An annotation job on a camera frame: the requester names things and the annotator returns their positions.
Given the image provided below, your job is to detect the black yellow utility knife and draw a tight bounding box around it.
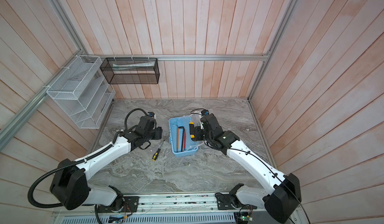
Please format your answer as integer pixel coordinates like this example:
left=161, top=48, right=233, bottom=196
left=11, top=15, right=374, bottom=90
left=189, top=122, right=196, bottom=141

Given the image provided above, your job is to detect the blue plastic tool box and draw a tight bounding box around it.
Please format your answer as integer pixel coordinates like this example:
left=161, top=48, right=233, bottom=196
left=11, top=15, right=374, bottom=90
left=169, top=114, right=203, bottom=158

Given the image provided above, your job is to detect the black yellow screwdriver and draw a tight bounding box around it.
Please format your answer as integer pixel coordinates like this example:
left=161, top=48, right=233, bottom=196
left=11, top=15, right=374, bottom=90
left=152, top=140, right=165, bottom=161

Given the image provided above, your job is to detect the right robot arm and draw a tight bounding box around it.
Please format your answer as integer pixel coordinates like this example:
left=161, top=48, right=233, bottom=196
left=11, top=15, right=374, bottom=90
left=189, top=114, right=302, bottom=224

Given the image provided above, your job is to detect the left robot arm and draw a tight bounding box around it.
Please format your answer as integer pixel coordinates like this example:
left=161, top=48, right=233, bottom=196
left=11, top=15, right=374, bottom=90
left=50, top=112, right=163, bottom=212

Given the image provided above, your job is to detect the black mesh basket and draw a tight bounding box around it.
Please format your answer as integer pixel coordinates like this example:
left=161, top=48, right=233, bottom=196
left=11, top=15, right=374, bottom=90
left=100, top=57, right=160, bottom=84

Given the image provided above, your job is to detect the right camera black cable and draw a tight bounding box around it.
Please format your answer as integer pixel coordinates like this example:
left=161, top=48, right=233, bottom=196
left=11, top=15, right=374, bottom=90
left=190, top=108, right=311, bottom=224

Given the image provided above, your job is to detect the aluminium mounting rail base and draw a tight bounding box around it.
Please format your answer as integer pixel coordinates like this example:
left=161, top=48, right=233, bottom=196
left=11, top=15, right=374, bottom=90
left=50, top=193, right=276, bottom=224

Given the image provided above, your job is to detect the white wire mesh shelf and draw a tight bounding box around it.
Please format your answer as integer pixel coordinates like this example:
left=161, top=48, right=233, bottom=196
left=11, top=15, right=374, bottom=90
left=47, top=55, right=115, bottom=129

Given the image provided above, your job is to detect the horizontal aluminium wall rail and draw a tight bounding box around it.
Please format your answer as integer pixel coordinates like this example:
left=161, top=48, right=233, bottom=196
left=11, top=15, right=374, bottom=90
left=99, top=54, right=269, bottom=61

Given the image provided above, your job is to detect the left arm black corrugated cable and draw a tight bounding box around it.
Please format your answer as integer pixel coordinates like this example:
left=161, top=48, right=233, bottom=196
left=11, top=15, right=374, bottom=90
left=27, top=108, right=149, bottom=224

